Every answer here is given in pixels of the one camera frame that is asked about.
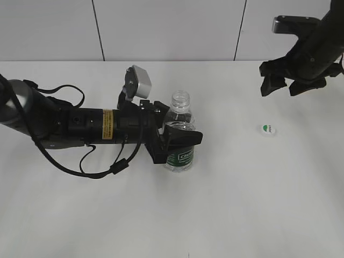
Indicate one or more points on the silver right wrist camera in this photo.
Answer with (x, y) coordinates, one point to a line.
(296, 25)

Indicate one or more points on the clear cestbon water bottle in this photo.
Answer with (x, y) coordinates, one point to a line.
(179, 120)

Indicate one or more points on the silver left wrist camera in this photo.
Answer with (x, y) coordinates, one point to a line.
(139, 83)

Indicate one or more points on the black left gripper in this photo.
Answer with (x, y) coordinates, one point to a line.
(140, 125)

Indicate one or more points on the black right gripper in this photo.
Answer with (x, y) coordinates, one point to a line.
(303, 65)

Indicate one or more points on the white green bottle cap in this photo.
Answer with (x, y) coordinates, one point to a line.
(268, 130)

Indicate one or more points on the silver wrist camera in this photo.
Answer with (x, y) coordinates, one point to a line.
(139, 83)
(296, 25)

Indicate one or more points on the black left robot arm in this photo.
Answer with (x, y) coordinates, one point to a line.
(59, 125)

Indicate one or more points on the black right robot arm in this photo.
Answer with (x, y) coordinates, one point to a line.
(328, 34)

